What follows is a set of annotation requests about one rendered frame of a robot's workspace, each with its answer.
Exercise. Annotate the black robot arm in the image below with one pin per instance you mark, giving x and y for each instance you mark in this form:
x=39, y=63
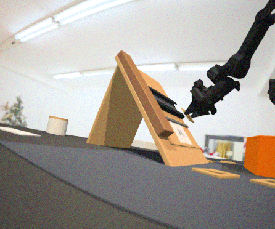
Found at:
x=239, y=64

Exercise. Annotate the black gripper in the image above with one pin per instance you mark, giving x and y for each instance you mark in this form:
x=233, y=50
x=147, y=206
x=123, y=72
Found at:
x=202, y=104

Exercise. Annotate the cream cylindrical jar with orange lid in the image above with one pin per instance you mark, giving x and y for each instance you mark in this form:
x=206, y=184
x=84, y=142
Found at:
x=57, y=125

